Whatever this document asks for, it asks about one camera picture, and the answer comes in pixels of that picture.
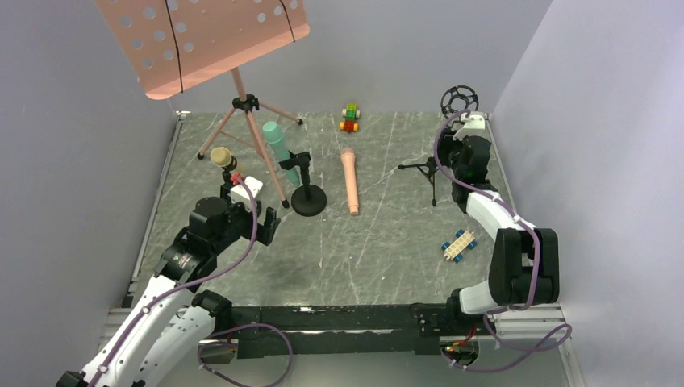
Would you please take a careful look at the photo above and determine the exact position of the black shock-mount boom stand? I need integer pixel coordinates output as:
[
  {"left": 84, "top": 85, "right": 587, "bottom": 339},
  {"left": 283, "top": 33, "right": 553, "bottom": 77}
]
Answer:
[{"left": 398, "top": 85, "right": 479, "bottom": 207}]

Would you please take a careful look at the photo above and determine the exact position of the black mic stand with clip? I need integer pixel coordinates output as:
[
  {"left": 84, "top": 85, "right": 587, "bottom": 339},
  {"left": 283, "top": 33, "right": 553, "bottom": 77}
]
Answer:
[{"left": 279, "top": 151, "right": 327, "bottom": 217}]

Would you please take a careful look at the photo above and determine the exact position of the green toy microphone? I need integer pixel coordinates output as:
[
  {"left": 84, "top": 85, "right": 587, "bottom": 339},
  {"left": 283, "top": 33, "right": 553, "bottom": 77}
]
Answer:
[{"left": 261, "top": 121, "right": 301, "bottom": 188}]

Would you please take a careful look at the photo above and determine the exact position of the yellow toy microphone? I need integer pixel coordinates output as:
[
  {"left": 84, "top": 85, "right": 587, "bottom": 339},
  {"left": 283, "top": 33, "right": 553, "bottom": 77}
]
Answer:
[{"left": 210, "top": 147, "right": 245, "bottom": 174}]

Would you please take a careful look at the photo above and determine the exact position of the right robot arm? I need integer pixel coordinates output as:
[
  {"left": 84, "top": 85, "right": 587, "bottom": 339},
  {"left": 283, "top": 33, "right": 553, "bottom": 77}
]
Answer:
[{"left": 433, "top": 129, "right": 560, "bottom": 315}]

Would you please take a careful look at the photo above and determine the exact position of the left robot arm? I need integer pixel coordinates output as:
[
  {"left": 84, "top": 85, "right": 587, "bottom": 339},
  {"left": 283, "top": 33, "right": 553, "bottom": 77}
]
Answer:
[{"left": 57, "top": 197, "right": 280, "bottom": 386}]

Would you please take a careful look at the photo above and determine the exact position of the pink music stand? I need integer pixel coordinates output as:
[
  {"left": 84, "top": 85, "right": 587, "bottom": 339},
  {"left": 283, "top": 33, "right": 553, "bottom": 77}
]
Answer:
[{"left": 95, "top": 0, "right": 310, "bottom": 176}]

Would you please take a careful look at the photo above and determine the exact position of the beige blue brick car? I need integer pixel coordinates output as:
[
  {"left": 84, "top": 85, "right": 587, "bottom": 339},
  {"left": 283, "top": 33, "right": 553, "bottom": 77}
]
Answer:
[{"left": 440, "top": 229, "right": 478, "bottom": 263}]

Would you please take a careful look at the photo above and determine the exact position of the pink toy microphone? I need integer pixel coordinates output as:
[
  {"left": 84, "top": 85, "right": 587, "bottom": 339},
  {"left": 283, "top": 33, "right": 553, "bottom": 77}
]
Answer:
[{"left": 340, "top": 148, "right": 360, "bottom": 215}]

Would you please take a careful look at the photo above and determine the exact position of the green red brick car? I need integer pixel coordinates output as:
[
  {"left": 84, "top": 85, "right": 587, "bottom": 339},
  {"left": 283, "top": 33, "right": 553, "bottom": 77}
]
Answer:
[{"left": 339, "top": 103, "right": 360, "bottom": 133}]

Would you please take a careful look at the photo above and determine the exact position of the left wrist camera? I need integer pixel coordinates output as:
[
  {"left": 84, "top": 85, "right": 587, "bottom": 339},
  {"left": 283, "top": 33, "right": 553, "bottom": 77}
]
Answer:
[{"left": 229, "top": 173, "right": 264, "bottom": 208}]

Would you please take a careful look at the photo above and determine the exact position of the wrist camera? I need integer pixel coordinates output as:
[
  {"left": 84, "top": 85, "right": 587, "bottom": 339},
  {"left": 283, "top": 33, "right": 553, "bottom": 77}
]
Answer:
[
  {"left": 229, "top": 173, "right": 264, "bottom": 208},
  {"left": 453, "top": 111, "right": 488, "bottom": 139}
]

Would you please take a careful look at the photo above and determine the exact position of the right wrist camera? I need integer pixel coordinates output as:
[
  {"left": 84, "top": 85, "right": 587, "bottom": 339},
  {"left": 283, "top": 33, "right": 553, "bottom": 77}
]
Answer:
[{"left": 453, "top": 111, "right": 488, "bottom": 139}]

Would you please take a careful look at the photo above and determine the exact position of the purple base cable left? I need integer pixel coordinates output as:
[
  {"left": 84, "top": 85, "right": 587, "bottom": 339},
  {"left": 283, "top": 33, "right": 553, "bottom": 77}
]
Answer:
[{"left": 198, "top": 322, "right": 295, "bottom": 387}]

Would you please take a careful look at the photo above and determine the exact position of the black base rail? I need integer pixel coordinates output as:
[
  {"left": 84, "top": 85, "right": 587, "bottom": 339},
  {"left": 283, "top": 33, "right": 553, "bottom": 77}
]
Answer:
[{"left": 213, "top": 303, "right": 482, "bottom": 360}]

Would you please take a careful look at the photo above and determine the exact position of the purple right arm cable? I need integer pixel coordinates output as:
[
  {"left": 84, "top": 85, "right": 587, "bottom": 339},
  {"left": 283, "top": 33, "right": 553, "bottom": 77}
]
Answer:
[{"left": 432, "top": 109, "right": 573, "bottom": 374}]

